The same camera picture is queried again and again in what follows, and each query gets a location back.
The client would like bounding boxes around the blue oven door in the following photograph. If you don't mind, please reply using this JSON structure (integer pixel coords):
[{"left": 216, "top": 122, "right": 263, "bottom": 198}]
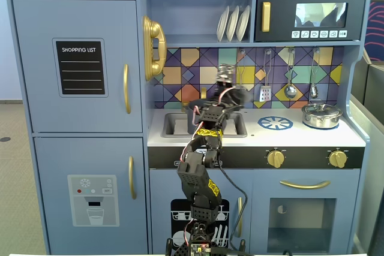
[{"left": 251, "top": 169, "right": 361, "bottom": 254}]

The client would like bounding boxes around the gray sink basin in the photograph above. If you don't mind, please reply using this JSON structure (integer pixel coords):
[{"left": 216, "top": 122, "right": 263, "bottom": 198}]
[{"left": 163, "top": 112, "right": 248, "bottom": 138}]

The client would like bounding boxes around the steel whisk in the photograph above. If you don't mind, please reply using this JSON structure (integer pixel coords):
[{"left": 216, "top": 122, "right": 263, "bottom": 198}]
[{"left": 309, "top": 47, "right": 321, "bottom": 100}]

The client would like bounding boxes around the white plate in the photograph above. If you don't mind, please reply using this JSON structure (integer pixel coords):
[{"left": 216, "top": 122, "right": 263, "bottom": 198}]
[
  {"left": 236, "top": 5, "right": 251, "bottom": 43},
  {"left": 226, "top": 5, "right": 240, "bottom": 43},
  {"left": 216, "top": 5, "right": 230, "bottom": 43}
]

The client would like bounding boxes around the blue toy kitchen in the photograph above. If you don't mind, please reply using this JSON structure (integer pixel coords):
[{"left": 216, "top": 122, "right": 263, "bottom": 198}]
[{"left": 5, "top": 0, "right": 373, "bottom": 255}]

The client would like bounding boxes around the steel pot with lid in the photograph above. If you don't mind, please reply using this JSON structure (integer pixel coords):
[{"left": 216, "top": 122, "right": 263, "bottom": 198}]
[{"left": 301, "top": 103, "right": 343, "bottom": 129}]

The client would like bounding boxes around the gray cooking pot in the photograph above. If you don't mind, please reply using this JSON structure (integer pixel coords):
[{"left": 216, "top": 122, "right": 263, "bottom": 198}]
[{"left": 183, "top": 98, "right": 229, "bottom": 135}]

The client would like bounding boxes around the green controller board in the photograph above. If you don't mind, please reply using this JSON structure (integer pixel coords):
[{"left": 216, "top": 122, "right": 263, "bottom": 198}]
[{"left": 190, "top": 242, "right": 211, "bottom": 256}]

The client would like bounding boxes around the gold toy telephone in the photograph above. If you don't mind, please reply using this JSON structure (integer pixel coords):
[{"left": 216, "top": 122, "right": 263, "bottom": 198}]
[{"left": 142, "top": 15, "right": 167, "bottom": 82}]

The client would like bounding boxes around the gold oven handle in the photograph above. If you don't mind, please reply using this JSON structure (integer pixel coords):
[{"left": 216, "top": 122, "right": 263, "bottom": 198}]
[{"left": 279, "top": 180, "right": 332, "bottom": 190}]

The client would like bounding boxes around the steel ladle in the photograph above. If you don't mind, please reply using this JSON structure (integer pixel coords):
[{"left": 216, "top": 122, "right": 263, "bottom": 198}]
[{"left": 283, "top": 47, "right": 298, "bottom": 100}]

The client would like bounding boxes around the gray round pot lid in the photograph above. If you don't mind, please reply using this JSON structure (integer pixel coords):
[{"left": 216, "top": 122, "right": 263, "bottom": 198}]
[{"left": 223, "top": 86, "right": 252, "bottom": 109}]

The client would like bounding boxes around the steel slotted spatula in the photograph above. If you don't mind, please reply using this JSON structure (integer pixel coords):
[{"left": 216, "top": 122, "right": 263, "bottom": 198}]
[{"left": 259, "top": 48, "right": 274, "bottom": 103}]

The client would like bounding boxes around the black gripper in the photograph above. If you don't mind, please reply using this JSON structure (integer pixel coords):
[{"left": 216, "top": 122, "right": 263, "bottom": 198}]
[{"left": 209, "top": 63, "right": 241, "bottom": 110}]

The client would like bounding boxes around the steel skimmer spoon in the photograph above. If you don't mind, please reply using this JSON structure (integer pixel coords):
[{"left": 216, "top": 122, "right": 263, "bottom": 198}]
[{"left": 236, "top": 49, "right": 248, "bottom": 89}]

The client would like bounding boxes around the gold curved door handle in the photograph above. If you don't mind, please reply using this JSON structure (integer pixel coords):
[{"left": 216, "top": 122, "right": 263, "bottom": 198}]
[
  {"left": 128, "top": 156, "right": 137, "bottom": 200},
  {"left": 236, "top": 197, "right": 243, "bottom": 239},
  {"left": 122, "top": 64, "right": 132, "bottom": 115}
]

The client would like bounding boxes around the blue ice dispenser fridge door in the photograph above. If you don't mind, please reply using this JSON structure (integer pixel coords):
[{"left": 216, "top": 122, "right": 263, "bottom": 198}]
[{"left": 33, "top": 136, "right": 149, "bottom": 255}]

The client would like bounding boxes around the blue shopping list fridge door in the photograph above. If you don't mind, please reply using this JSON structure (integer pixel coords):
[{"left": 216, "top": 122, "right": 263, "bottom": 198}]
[{"left": 12, "top": 0, "right": 143, "bottom": 133}]

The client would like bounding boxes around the black cable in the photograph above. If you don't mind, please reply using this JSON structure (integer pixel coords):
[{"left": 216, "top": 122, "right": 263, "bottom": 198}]
[{"left": 218, "top": 164, "right": 248, "bottom": 252}]

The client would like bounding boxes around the gold stove knob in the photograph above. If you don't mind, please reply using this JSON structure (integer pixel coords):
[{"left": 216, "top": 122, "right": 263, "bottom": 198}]
[
  {"left": 328, "top": 150, "right": 349, "bottom": 169},
  {"left": 266, "top": 150, "right": 286, "bottom": 169}
]

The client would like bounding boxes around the gold microwave handle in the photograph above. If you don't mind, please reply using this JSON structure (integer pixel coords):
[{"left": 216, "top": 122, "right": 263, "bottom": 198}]
[{"left": 261, "top": 1, "right": 272, "bottom": 33}]

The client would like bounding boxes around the black microwave door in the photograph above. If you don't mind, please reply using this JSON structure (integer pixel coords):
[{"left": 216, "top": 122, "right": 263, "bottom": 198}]
[{"left": 254, "top": 0, "right": 367, "bottom": 43}]

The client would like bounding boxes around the gold toy faucet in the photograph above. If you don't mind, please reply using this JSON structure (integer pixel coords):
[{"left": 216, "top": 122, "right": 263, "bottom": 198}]
[{"left": 181, "top": 87, "right": 208, "bottom": 113}]

